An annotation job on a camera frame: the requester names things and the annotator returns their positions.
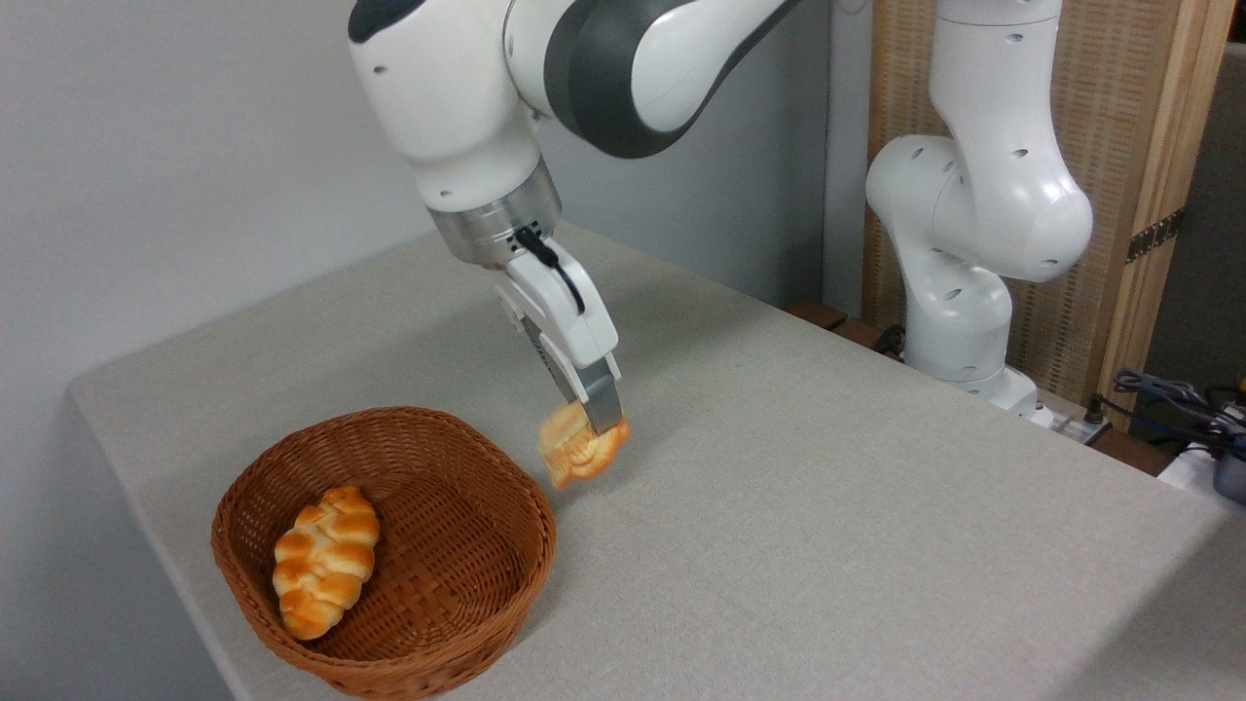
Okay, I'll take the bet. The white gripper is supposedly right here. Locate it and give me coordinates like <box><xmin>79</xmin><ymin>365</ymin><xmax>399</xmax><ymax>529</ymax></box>
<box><xmin>495</xmin><ymin>237</ymin><xmax>627</xmax><ymax>437</ymax></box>

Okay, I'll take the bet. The bundle of dark cables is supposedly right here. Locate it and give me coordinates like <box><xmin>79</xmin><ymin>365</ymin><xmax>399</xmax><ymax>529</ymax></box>
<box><xmin>1113</xmin><ymin>368</ymin><xmax>1246</xmax><ymax>451</ymax></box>

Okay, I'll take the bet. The round pale bread bun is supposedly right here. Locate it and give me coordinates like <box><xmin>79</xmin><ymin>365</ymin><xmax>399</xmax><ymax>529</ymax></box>
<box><xmin>538</xmin><ymin>401</ymin><xmax>632</xmax><ymax>491</ymax></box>

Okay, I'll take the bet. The wooden woven folding screen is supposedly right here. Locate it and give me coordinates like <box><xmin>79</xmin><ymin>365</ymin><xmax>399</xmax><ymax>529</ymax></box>
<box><xmin>861</xmin><ymin>0</ymin><xmax>1237</xmax><ymax>431</ymax></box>

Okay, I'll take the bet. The brown wicker basket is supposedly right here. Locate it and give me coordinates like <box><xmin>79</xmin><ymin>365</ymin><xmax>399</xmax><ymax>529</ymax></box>
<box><xmin>210</xmin><ymin>406</ymin><xmax>558</xmax><ymax>700</ymax></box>

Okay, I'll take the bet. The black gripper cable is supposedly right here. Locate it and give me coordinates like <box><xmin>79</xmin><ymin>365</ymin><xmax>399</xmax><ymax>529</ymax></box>
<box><xmin>514</xmin><ymin>227</ymin><xmax>587</xmax><ymax>315</ymax></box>

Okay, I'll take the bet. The braided bread loaf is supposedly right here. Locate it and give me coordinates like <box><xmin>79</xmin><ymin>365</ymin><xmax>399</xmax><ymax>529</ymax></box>
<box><xmin>272</xmin><ymin>485</ymin><xmax>382</xmax><ymax>642</ymax></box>

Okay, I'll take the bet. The metal screen hinge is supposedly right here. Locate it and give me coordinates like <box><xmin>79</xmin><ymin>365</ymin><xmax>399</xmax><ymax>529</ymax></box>
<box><xmin>1126</xmin><ymin>207</ymin><xmax>1186</xmax><ymax>264</ymax></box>

